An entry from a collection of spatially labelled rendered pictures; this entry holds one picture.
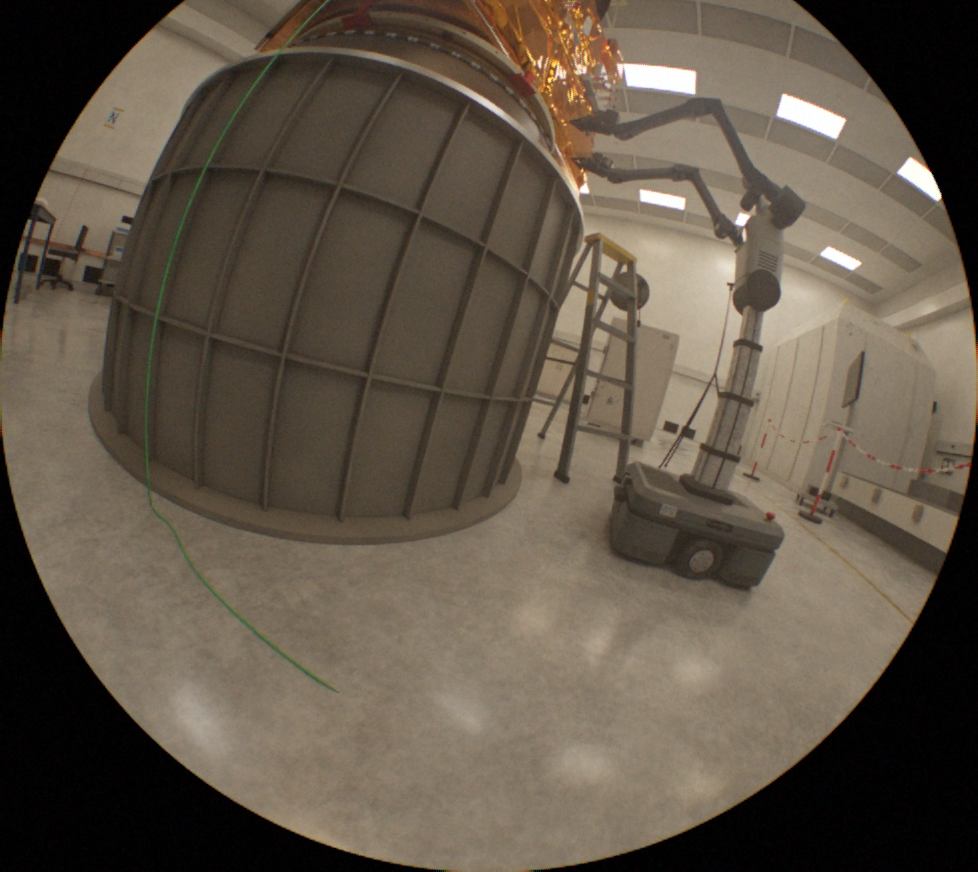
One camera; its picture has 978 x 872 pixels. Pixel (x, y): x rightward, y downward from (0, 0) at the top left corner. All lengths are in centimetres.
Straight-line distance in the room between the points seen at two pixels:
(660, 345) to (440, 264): 379
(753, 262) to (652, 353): 306
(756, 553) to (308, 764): 129
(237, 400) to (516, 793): 87
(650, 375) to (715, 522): 329
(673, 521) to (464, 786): 94
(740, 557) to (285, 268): 155
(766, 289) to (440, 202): 119
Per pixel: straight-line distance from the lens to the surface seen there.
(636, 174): 189
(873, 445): 662
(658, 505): 112
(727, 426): 135
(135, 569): 75
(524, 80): 155
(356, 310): 74
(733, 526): 123
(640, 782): 65
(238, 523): 83
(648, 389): 430
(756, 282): 142
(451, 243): 83
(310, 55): 104
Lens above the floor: 51
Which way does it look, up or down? 4 degrees down
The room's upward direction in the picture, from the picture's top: 17 degrees clockwise
